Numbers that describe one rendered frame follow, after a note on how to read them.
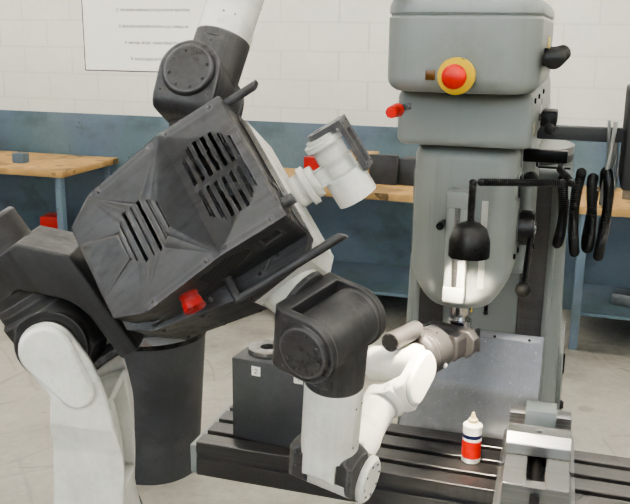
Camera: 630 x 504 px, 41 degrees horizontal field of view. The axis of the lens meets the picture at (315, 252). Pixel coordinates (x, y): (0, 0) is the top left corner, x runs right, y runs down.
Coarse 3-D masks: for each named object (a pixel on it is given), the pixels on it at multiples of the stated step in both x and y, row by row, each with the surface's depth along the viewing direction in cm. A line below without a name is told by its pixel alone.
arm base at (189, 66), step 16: (176, 48) 128; (192, 48) 127; (208, 48) 128; (160, 64) 128; (176, 64) 127; (192, 64) 127; (208, 64) 126; (160, 80) 128; (176, 80) 127; (192, 80) 126; (208, 80) 126; (160, 96) 127; (176, 96) 127; (192, 96) 126; (208, 96) 126; (160, 112) 129; (176, 112) 128; (240, 112) 139
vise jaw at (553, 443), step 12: (516, 432) 167; (528, 432) 167; (540, 432) 168; (552, 432) 167; (564, 432) 167; (516, 444) 166; (528, 444) 165; (540, 444) 165; (552, 444) 165; (564, 444) 164; (540, 456) 165; (552, 456) 164; (564, 456) 164
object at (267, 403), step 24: (240, 360) 182; (264, 360) 181; (240, 384) 184; (264, 384) 181; (288, 384) 179; (240, 408) 185; (264, 408) 183; (288, 408) 180; (240, 432) 187; (264, 432) 184; (288, 432) 182
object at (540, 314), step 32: (544, 192) 197; (544, 224) 199; (544, 256) 201; (416, 288) 213; (512, 288) 205; (544, 288) 203; (416, 320) 215; (480, 320) 210; (512, 320) 207; (544, 320) 205; (544, 352) 207; (544, 384) 210
